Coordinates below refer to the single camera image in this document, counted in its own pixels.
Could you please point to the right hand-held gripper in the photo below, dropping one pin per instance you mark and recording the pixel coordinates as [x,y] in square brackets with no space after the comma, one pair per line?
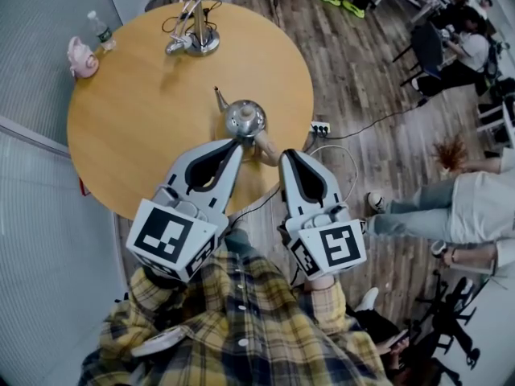
[338,247]

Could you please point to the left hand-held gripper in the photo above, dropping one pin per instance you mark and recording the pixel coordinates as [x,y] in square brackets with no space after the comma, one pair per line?
[161,235]

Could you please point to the person's left forearm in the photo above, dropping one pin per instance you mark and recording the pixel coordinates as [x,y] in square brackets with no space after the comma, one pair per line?
[153,296]

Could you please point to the person's right forearm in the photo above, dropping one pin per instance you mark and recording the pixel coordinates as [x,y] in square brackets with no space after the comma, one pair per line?
[320,284]

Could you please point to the white power strip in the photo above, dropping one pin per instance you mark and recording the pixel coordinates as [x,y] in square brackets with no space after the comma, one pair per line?
[320,128]

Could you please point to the person's blue jeans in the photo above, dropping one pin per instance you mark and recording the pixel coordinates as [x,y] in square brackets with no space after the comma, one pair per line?
[241,243]

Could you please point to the silver desk lamp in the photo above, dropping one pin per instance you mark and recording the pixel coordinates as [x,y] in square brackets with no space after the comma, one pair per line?
[203,42]

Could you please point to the white cup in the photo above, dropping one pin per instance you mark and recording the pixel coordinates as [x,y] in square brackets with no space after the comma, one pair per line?
[438,248]

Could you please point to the yellow plaid shirt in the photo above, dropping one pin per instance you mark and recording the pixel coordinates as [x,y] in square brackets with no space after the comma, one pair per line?
[249,328]

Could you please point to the pink cup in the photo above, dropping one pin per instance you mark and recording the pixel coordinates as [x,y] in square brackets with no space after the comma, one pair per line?
[82,60]

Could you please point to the white chest device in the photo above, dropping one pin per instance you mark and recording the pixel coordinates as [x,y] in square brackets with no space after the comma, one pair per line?
[159,342]

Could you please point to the clear bottle green label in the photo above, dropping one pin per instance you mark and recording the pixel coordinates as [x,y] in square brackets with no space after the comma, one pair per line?
[104,34]

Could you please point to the phone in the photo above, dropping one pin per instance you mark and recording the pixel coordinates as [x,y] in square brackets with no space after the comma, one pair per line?
[399,338]

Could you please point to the dark chair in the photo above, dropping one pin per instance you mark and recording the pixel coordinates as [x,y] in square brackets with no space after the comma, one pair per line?
[428,48]

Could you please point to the white shelf unit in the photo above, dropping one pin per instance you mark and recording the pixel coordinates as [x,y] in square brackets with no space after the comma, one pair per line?
[499,123]

